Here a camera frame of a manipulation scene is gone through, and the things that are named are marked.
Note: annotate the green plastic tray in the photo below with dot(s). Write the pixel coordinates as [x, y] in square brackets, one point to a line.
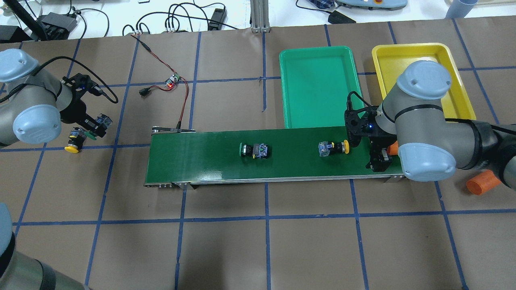
[315, 85]

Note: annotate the aluminium frame post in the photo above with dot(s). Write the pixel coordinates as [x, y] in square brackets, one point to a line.
[259, 17]

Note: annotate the green conveyor belt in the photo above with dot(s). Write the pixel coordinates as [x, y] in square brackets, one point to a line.
[214, 158]

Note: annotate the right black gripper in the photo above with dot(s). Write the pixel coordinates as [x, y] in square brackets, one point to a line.
[381, 141]

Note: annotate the orange cylinder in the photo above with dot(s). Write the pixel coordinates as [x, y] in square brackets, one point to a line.
[393, 149]
[483, 182]

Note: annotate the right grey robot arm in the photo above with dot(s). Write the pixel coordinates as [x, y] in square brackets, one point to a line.
[431, 147]

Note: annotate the black power adapter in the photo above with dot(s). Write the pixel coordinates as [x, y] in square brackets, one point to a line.
[217, 20]

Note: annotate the yellow plastic tray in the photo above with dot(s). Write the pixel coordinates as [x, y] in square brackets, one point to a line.
[431, 68]

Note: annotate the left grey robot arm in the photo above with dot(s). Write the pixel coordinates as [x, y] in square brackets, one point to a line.
[37, 103]

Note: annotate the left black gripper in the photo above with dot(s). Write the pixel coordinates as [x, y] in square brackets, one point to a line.
[75, 110]

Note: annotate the green push button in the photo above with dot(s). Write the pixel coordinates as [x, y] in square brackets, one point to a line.
[96, 128]
[256, 151]

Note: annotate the yellow mushroom push button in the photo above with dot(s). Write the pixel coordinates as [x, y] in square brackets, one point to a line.
[327, 148]

